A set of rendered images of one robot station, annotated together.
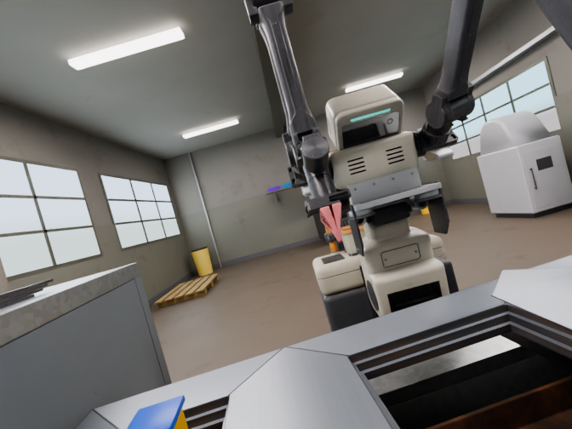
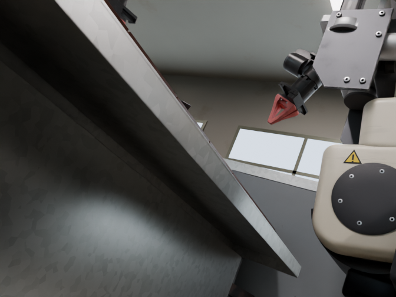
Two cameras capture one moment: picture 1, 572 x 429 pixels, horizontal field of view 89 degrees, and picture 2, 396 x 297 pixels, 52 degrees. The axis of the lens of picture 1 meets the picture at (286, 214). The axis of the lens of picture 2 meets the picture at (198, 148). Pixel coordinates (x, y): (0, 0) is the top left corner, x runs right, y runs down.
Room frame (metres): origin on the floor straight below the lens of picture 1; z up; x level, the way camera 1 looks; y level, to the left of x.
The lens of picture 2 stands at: (1.06, -0.99, 0.53)
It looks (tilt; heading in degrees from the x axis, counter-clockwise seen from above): 18 degrees up; 126
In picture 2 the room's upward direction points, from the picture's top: 24 degrees clockwise
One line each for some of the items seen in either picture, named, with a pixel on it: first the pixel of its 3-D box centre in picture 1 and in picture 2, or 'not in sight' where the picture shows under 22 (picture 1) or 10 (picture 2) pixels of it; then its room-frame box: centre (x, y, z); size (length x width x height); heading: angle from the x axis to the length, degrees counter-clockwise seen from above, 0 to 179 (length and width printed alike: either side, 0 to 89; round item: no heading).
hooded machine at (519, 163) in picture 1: (519, 163); not in sight; (4.42, -3.65, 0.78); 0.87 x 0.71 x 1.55; 179
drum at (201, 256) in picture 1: (203, 261); not in sight; (7.36, 2.36, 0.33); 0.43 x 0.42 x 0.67; 89
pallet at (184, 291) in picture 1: (191, 289); not in sight; (5.54, 2.15, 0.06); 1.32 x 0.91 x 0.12; 179
